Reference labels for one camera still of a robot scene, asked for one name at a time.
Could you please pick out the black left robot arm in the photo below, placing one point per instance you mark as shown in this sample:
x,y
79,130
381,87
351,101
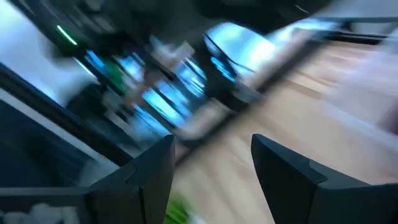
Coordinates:
x,y
77,28

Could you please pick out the green cap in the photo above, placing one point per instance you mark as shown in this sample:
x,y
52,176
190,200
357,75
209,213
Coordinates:
x,y
177,211

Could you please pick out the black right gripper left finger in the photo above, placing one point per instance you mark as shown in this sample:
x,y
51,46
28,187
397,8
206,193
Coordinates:
x,y
136,189

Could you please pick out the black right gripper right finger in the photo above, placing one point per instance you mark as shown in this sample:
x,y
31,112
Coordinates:
x,y
304,189

